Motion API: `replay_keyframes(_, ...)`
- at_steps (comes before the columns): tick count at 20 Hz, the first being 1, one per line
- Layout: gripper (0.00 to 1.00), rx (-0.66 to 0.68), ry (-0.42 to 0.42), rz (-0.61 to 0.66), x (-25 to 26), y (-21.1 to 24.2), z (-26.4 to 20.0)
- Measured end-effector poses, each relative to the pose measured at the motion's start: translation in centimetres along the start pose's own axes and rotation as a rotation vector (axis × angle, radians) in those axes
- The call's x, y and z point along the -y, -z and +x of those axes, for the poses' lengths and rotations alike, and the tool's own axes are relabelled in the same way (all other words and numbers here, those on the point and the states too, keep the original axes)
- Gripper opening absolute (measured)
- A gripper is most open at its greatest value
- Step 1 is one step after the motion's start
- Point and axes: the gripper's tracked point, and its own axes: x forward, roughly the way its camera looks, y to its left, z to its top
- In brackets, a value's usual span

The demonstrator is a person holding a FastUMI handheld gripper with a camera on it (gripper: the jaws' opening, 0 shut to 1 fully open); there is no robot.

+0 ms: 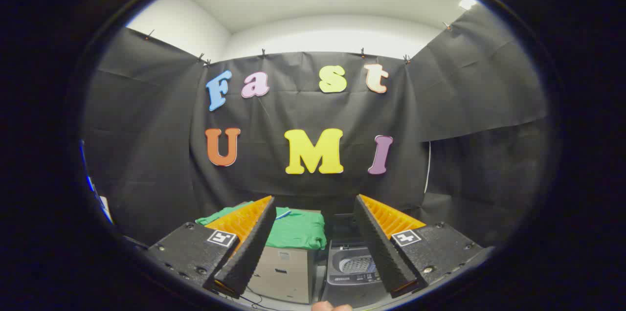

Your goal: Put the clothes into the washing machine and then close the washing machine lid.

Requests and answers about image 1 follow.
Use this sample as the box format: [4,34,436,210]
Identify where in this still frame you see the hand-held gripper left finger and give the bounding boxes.
[147,196,277,298]

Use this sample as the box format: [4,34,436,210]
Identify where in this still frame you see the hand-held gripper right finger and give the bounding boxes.
[353,194,483,298]

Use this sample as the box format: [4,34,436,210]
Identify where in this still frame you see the dark grey washing machine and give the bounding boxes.
[320,240,393,310]

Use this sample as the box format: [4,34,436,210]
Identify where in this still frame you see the dark washing machine lid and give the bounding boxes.
[325,213,365,244]

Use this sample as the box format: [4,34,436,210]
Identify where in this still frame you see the green polo shirt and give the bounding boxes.
[196,201,327,251]

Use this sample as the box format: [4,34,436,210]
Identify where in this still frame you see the grey cabinet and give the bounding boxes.
[246,209,323,305]

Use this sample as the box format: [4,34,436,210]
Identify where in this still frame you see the black backdrop cloth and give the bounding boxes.
[81,3,548,249]

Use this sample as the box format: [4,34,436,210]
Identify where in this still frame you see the thin dark floor cables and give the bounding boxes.
[239,290,277,310]

